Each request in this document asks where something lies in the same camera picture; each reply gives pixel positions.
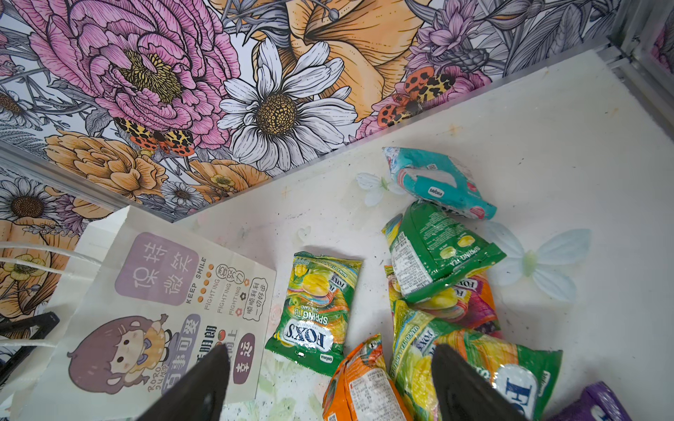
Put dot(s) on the dark green snack packet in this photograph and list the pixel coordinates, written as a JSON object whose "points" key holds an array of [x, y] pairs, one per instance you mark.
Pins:
{"points": [[432, 252]]}

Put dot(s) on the orange snack packet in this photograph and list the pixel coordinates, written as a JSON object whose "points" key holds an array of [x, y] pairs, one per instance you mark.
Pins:
{"points": [[361, 388]]}

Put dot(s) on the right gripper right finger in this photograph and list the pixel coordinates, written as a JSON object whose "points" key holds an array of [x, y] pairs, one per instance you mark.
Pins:
{"points": [[463, 394]]}

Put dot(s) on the purple snack packet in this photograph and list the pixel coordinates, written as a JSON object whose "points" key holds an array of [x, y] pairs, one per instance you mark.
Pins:
{"points": [[596, 403]]}

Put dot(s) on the pink yellow Fox's candy bag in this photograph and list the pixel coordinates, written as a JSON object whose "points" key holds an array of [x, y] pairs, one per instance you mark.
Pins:
{"points": [[469, 304]]}

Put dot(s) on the teal snack packet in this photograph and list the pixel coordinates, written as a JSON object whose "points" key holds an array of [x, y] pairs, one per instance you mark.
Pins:
{"points": [[439, 179]]}

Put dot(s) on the yellow green Fox's candy bag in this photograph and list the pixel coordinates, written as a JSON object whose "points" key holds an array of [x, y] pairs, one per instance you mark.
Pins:
{"points": [[525, 377]]}

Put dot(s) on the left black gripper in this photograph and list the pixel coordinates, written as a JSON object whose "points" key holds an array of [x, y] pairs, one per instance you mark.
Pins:
{"points": [[20, 338]]}

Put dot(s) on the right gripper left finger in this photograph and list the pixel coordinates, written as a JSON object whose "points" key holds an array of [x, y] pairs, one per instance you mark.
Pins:
{"points": [[199, 395]]}

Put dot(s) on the white printed paper bag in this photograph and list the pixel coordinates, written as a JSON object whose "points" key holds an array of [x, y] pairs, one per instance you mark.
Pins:
{"points": [[142, 302]]}

